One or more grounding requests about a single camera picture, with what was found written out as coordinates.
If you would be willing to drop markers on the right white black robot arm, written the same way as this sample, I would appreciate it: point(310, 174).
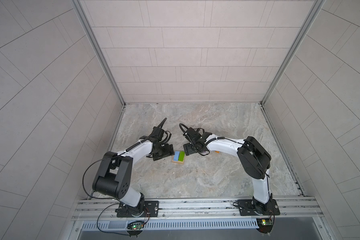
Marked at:
point(252, 155)

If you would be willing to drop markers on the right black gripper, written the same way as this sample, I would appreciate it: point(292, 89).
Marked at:
point(187, 149)

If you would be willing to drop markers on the left green circuit board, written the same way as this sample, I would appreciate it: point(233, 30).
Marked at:
point(135, 226)

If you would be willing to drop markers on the green wood block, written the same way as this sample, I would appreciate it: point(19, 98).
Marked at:
point(181, 156)

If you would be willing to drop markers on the right circuit board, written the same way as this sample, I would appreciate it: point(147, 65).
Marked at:
point(265, 225)

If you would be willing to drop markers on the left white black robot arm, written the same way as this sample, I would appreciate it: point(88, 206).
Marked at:
point(113, 177)

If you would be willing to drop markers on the natural wood block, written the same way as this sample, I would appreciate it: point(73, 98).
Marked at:
point(177, 162)

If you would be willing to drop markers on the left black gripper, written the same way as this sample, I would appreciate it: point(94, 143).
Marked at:
point(167, 152)

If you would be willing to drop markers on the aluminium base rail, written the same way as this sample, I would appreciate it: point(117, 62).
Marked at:
point(207, 208)

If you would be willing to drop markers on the light blue wood block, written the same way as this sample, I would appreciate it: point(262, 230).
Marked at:
point(176, 156)

